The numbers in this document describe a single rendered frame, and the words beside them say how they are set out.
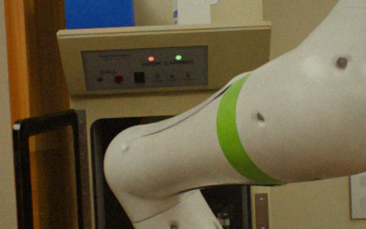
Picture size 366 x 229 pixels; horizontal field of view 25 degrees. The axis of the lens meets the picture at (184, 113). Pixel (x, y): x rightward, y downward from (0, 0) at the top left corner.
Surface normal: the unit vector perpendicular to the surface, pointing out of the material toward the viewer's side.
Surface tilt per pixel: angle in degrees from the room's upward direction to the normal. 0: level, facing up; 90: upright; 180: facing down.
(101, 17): 90
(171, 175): 126
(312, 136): 111
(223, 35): 135
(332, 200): 90
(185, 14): 90
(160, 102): 90
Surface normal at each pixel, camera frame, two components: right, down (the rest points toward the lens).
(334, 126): -0.22, 0.30
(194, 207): 0.59, -0.33
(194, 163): -0.76, 0.52
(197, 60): 0.04, 0.74
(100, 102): 0.02, 0.05
